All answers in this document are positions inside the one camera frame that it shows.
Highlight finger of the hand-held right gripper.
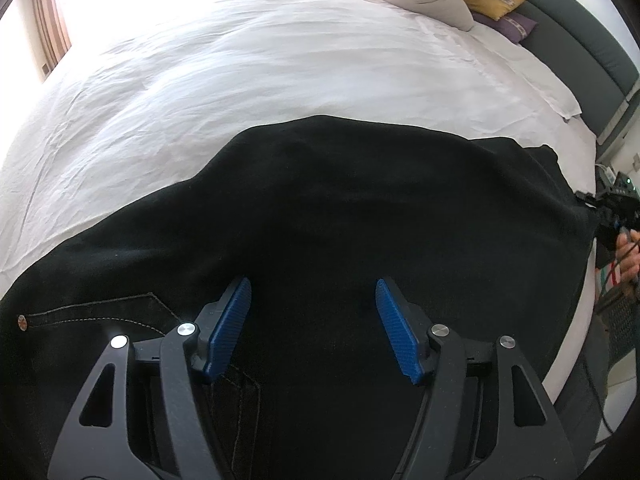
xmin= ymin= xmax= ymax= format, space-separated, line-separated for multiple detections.
xmin=575 ymin=189 xmax=615 ymax=228

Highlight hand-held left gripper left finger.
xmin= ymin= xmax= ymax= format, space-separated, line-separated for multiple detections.
xmin=47 ymin=276 xmax=252 ymax=480

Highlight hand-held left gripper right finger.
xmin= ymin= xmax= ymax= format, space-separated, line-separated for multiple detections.
xmin=375 ymin=278 xmax=578 ymax=480

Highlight black pants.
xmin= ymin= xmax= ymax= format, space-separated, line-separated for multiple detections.
xmin=0 ymin=115 xmax=601 ymax=480

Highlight person's right hand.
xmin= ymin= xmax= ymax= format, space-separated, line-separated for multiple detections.
xmin=615 ymin=229 xmax=640 ymax=302

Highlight black mesh basket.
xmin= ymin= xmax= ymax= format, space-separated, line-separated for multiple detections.
xmin=592 ymin=260 xmax=640 ymax=361

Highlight flat white pillow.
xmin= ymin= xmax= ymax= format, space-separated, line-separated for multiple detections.
xmin=470 ymin=25 xmax=583 ymax=122

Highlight grey upholstered headboard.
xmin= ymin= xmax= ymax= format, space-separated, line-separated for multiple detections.
xmin=485 ymin=0 xmax=640 ymax=148

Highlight purple patterned pillow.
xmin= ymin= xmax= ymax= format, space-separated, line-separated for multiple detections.
xmin=472 ymin=11 xmax=540 ymax=43

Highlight bed with white sheet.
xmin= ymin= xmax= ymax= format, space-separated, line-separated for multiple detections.
xmin=0 ymin=0 xmax=601 ymax=411

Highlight beige curtain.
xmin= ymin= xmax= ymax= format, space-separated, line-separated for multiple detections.
xmin=30 ymin=0 xmax=73 ymax=68

